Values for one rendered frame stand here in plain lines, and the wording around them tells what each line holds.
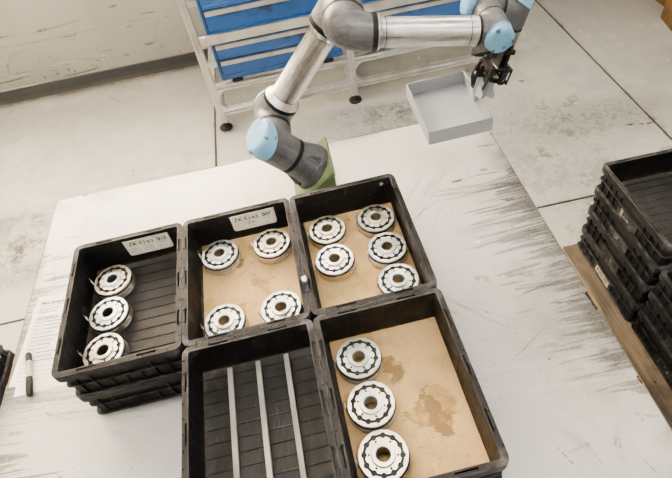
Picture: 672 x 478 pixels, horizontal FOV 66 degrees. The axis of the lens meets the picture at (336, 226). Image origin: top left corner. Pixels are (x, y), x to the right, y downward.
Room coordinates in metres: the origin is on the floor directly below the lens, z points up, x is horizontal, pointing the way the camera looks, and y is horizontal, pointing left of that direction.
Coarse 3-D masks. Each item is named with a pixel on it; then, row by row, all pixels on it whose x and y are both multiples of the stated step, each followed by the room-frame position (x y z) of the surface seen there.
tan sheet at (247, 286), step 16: (240, 240) 1.01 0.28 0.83; (256, 256) 0.94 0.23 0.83; (288, 256) 0.92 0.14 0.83; (240, 272) 0.89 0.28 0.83; (256, 272) 0.88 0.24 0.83; (272, 272) 0.87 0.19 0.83; (288, 272) 0.86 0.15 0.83; (208, 288) 0.86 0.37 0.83; (224, 288) 0.85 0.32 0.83; (240, 288) 0.84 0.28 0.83; (256, 288) 0.83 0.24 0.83; (272, 288) 0.82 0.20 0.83; (288, 288) 0.81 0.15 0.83; (208, 304) 0.81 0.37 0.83; (240, 304) 0.79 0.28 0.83; (256, 304) 0.78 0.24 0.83; (256, 320) 0.73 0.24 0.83
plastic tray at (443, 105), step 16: (432, 80) 1.48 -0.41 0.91; (448, 80) 1.49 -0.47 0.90; (464, 80) 1.47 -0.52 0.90; (416, 96) 1.47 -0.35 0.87; (432, 96) 1.45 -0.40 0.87; (448, 96) 1.43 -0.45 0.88; (464, 96) 1.41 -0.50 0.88; (416, 112) 1.35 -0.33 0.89; (432, 112) 1.36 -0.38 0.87; (448, 112) 1.35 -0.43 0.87; (464, 112) 1.33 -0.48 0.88; (480, 112) 1.31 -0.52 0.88; (432, 128) 1.28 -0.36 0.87; (448, 128) 1.22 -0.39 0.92; (464, 128) 1.22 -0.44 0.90; (480, 128) 1.22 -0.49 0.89
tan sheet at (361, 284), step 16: (304, 224) 1.02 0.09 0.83; (352, 224) 0.99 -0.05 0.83; (352, 240) 0.93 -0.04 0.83; (368, 240) 0.92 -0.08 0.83; (368, 272) 0.81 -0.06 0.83; (320, 288) 0.79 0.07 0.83; (336, 288) 0.78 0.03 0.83; (352, 288) 0.77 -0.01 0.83; (368, 288) 0.76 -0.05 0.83; (336, 304) 0.73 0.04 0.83
